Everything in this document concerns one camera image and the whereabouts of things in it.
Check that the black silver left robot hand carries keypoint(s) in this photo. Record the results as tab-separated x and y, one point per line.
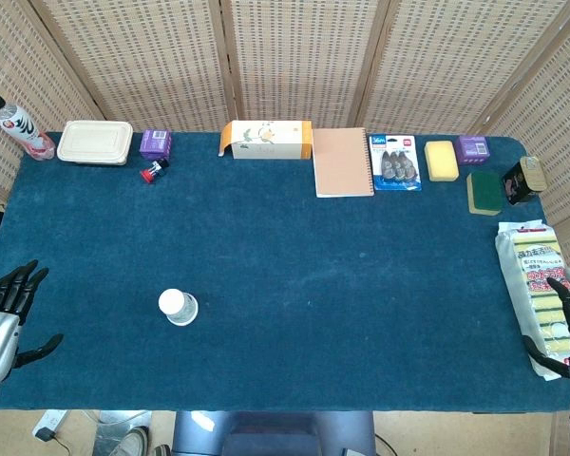
0	332

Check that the paper cup green flower print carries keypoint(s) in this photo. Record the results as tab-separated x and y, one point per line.
172	301

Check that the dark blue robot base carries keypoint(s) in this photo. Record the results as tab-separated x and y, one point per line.
273	434

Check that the paper cup blue flower print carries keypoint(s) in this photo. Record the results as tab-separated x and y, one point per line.
190	318

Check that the packaged sponge multipack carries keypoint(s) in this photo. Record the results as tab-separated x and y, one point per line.
527	285

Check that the white power strip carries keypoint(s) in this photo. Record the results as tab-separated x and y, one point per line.
51	423

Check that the grey white shoe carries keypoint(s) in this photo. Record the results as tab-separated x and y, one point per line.
128	442

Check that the black tin with gold lid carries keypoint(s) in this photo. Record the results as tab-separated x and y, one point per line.
522	181

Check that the green yellow scouring sponge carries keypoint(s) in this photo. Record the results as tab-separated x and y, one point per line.
484	192

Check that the clear plastic drink bottle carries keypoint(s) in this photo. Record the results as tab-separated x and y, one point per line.
16	124

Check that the beige lidded food container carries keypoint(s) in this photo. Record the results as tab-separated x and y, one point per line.
95	141

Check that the purple box with icons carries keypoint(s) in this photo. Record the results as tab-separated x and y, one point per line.
474	149

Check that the red emergency stop button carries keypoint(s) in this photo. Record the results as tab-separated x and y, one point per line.
154	171

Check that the purple box with barcode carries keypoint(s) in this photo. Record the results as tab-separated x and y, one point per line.
156	144

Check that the blue correction tape pack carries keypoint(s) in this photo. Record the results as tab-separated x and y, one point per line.
395	162

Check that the blue cloth table mat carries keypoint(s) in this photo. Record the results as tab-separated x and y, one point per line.
285	285

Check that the tan spiral notebook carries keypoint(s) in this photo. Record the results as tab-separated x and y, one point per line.
343	162

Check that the white orange tissue box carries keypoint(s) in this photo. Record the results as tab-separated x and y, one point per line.
266	140

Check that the woven bamboo folding screen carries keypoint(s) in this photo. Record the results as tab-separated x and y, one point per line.
285	57

